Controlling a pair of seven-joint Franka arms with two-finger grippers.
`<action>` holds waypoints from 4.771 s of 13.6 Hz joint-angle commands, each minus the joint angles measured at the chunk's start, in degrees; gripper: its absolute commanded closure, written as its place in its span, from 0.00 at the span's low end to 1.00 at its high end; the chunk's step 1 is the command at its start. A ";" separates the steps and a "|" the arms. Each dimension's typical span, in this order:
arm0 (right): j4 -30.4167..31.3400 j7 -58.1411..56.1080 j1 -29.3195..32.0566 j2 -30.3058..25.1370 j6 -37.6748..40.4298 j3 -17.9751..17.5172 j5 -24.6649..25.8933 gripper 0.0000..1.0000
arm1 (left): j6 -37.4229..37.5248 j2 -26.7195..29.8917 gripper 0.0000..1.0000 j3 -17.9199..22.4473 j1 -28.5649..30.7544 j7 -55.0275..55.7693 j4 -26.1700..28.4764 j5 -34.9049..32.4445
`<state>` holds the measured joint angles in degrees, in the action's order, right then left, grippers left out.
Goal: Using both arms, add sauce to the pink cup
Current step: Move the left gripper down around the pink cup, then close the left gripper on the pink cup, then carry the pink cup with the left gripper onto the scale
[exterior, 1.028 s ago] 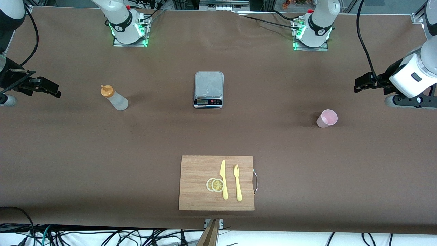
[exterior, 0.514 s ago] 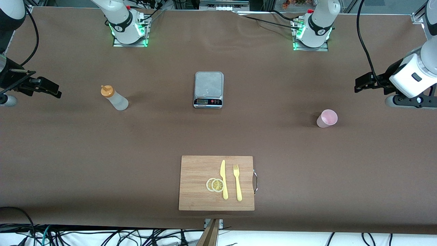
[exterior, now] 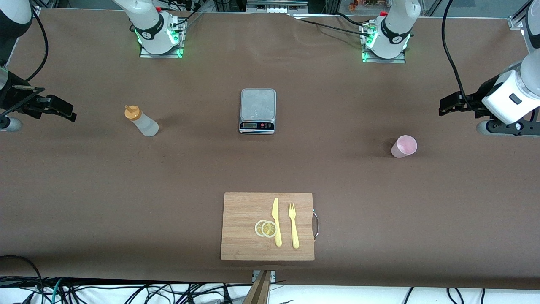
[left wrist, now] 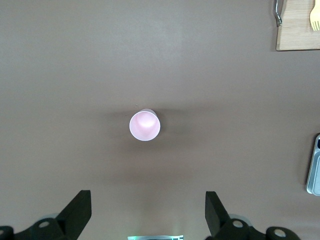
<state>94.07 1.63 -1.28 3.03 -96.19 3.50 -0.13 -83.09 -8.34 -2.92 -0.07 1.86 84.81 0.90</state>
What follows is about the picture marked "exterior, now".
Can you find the aluminium frame profile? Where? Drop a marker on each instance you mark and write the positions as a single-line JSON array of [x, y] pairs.
[[517, 22]]

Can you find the yellow plastic fork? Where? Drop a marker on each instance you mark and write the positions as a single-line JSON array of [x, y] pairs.
[[295, 236]]

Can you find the clear sauce bottle orange cap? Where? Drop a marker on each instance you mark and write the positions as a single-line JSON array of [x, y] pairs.
[[147, 126]]

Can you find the yellow lemon slice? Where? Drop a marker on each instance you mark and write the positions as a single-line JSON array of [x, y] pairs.
[[268, 229], [257, 228]]

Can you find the yellow plastic knife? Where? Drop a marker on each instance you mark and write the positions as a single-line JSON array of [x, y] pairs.
[[277, 236]]

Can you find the pink plastic cup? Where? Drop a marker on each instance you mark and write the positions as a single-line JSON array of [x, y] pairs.
[[400, 150]]

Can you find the brown table cover sheet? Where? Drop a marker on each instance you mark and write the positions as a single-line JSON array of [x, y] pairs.
[[126, 190]]

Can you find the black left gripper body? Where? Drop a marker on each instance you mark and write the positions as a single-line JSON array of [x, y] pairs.
[[481, 97]]

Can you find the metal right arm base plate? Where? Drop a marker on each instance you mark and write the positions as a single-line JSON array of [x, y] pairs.
[[168, 55]]

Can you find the silver digital kitchen scale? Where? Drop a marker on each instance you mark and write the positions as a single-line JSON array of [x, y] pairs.
[[257, 103]]

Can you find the wooden beam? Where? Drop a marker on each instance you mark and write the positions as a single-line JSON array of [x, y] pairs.
[[259, 291]]

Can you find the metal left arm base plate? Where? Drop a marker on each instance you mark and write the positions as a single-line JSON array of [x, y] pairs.
[[392, 60]]

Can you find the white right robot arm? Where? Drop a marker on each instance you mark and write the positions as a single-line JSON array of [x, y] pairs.
[[152, 29]]

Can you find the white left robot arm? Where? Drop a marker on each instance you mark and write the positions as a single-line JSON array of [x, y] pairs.
[[394, 29]]

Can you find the wooden cutting board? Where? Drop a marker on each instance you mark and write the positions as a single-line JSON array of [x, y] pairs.
[[240, 211]]

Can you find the small metal bracket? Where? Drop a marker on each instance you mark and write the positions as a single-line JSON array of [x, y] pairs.
[[273, 276]]

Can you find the white power strip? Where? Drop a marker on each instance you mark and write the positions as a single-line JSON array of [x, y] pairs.
[[276, 9]]

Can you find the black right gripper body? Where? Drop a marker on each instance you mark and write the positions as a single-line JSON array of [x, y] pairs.
[[12, 98]]

